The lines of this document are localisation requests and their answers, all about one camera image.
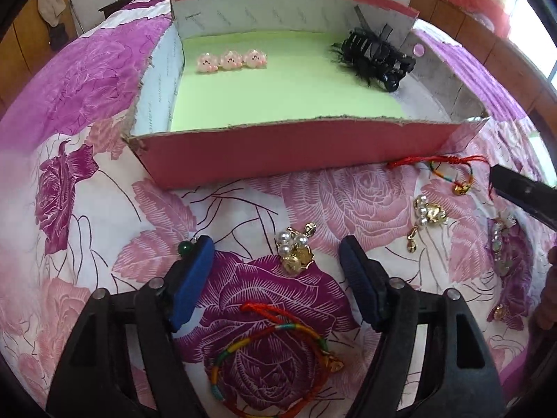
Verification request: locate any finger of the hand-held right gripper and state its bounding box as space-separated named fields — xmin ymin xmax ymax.
xmin=489 ymin=163 xmax=557 ymax=229

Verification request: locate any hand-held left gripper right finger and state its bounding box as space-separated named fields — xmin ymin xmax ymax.
xmin=339 ymin=235 xmax=508 ymax=418

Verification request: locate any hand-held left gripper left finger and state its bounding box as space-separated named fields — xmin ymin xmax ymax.
xmin=46 ymin=235 xmax=216 ymax=418

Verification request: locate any pale crystal bead bracelet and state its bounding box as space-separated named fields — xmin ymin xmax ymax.
xmin=487 ymin=211 xmax=529 ymax=320

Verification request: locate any rainbow braided bracelet gold bell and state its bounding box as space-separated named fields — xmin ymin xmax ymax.
xmin=204 ymin=302 xmax=344 ymax=418

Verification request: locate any red string bracelet gold charm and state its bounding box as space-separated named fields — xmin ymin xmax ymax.
xmin=387 ymin=154 xmax=490 ymax=196

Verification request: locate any red cardboard box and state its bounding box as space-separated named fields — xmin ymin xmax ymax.
xmin=122 ymin=0 xmax=490 ymax=190

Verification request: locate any wooden side cabinet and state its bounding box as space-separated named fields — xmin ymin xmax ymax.
xmin=409 ymin=0 xmax=557 ymax=136

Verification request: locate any red and white curtain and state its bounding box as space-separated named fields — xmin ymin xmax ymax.
xmin=448 ymin=0 xmax=512 ymax=38

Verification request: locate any black feather hair claw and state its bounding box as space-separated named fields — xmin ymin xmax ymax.
xmin=331 ymin=24 xmax=418 ymax=93

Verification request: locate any pink pig hair clip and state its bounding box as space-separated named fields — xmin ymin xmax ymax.
xmin=196 ymin=49 xmax=268 ymax=72

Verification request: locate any black hanging bag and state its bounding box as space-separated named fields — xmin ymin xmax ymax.
xmin=48 ymin=24 xmax=68 ymax=51

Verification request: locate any wooden wardrobe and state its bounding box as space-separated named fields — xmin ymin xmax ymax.
xmin=0 ymin=0 xmax=114 ymax=109

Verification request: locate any beige hanging bag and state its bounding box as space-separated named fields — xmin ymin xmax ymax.
xmin=37 ymin=0 xmax=67 ymax=27

